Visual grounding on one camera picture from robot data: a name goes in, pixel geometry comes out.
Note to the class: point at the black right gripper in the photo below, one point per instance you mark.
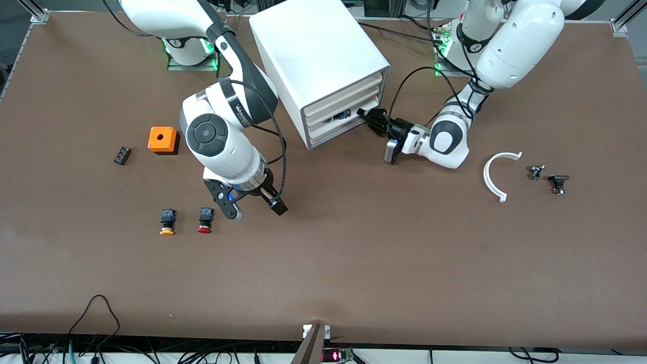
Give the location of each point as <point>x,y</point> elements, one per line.
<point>261,192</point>

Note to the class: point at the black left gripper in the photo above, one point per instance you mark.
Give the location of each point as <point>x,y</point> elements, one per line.
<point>390,126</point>

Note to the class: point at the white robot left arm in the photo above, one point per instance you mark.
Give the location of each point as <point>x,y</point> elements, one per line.
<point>515,45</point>

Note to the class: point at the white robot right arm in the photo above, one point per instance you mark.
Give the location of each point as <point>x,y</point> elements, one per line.
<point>222,151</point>

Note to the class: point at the red push button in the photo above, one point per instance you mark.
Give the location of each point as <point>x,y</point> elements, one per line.
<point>205,218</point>

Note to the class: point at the yellow push button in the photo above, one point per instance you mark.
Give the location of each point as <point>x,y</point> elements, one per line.
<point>167,220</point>

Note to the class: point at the orange box with hole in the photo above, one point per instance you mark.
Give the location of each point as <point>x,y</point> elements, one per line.
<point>162,137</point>

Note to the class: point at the small red display device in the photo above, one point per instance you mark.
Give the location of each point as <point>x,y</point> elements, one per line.
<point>336,356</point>

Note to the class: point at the small black terminal block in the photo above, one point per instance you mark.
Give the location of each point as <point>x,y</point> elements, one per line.
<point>122,155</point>

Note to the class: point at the small metal contact part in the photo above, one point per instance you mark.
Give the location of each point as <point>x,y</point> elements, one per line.
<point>536,172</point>

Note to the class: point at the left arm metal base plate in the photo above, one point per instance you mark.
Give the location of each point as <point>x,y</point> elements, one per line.
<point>441,74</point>

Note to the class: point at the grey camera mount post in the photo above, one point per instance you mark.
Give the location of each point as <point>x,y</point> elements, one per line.
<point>311,346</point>

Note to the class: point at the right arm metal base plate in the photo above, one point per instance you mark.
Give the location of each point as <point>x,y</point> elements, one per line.
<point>202,66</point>

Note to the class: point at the small black bracket part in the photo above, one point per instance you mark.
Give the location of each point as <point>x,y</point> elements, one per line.
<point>558,179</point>

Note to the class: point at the aluminium frame profile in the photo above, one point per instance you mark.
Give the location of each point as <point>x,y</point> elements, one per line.
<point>35,12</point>
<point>627,17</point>

